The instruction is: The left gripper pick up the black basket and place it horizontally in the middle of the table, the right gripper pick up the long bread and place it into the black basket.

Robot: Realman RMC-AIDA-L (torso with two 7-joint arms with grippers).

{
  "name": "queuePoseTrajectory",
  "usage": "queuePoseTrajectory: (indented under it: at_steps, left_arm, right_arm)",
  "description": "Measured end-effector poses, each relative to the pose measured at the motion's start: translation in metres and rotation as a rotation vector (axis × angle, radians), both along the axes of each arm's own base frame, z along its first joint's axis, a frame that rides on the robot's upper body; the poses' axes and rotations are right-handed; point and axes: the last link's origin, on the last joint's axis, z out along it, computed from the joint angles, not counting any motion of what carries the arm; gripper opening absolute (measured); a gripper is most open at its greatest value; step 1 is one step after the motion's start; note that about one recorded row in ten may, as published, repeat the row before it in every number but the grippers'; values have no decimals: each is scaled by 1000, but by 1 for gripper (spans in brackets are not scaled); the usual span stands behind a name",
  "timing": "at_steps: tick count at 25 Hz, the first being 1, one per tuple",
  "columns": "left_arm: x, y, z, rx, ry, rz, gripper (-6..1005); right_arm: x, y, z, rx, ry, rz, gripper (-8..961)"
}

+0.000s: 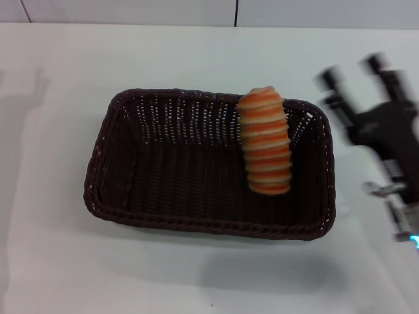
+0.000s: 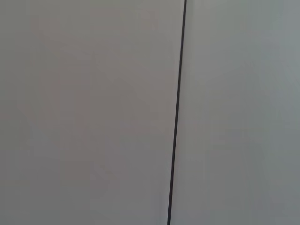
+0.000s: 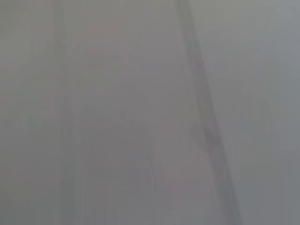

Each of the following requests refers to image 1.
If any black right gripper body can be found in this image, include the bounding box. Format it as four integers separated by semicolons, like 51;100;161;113
348;99;419;158

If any orange striped spiral bread roll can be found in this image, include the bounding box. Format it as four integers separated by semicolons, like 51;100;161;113
236;85;293;196

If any dark brown woven wicker basket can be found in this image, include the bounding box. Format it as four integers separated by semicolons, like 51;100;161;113
83;88;337;242

